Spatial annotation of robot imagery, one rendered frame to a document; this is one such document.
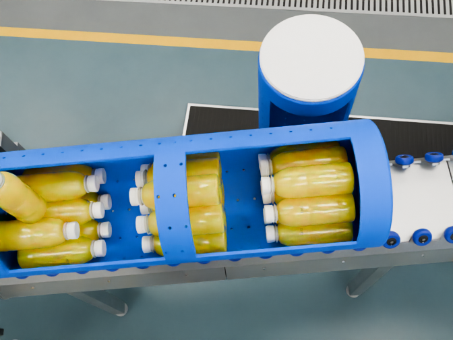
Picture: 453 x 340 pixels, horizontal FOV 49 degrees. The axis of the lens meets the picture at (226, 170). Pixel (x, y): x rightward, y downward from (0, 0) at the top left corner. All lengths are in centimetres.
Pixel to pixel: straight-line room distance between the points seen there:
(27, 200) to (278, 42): 75
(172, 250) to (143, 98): 162
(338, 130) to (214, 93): 153
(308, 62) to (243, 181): 36
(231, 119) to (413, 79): 95
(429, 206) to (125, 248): 76
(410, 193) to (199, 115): 122
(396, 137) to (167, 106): 110
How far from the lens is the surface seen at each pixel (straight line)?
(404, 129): 233
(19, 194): 106
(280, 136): 104
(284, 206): 108
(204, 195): 104
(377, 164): 102
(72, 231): 115
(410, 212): 133
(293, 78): 133
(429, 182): 138
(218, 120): 228
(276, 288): 218
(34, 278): 137
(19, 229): 118
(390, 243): 126
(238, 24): 277
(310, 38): 140
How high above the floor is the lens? 214
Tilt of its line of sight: 67 degrees down
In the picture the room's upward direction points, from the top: 9 degrees counter-clockwise
